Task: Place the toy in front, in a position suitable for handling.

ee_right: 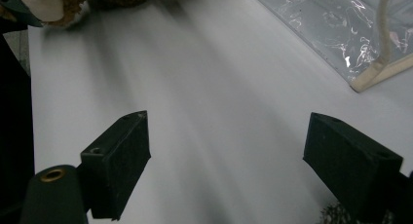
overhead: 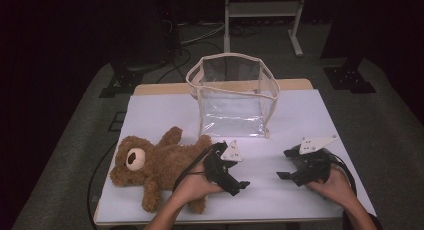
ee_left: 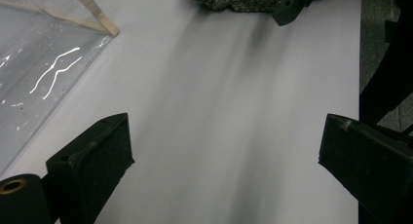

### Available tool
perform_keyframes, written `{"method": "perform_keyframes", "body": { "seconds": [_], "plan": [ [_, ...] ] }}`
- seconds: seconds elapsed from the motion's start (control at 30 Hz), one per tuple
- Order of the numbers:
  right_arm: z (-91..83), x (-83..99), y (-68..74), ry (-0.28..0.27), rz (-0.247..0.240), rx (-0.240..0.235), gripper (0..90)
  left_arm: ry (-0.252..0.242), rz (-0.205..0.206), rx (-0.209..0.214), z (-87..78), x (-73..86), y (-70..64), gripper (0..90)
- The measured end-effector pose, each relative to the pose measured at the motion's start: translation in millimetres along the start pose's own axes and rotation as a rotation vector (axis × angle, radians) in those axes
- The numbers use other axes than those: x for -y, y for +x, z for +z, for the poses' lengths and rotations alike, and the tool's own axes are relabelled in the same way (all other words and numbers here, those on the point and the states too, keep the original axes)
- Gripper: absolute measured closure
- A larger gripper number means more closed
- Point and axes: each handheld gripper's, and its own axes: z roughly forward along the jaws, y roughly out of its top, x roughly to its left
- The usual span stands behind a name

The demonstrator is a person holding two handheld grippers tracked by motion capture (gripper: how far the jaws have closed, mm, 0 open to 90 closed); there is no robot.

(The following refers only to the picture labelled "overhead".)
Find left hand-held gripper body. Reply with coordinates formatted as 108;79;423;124
202;139;245;191

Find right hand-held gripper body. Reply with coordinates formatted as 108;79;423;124
289;135;339;188

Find person's left hand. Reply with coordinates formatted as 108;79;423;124
170;158;225;208

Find person's right hand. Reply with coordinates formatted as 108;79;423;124
305;166;358;210

